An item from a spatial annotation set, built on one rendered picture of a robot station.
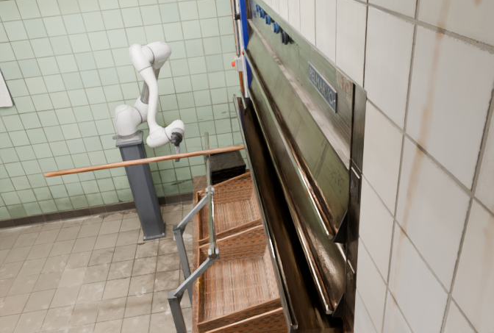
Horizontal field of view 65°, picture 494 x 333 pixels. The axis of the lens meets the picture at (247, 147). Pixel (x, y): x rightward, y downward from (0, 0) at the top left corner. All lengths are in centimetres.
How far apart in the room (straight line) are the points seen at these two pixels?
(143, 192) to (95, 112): 86
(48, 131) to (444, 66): 369
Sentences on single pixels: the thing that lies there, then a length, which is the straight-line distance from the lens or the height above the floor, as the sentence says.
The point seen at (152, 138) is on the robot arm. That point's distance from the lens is 283.
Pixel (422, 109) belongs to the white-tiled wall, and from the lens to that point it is 54.
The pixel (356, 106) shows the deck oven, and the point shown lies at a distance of 76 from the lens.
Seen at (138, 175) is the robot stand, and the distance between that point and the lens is 339.
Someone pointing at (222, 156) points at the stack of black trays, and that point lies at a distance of 313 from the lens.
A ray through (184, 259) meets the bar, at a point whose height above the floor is 72.
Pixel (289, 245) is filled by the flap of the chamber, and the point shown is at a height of 141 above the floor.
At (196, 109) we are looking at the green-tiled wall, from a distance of 364.
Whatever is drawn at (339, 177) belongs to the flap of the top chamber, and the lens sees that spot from 97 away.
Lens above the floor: 236
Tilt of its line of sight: 28 degrees down
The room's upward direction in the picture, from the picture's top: 6 degrees counter-clockwise
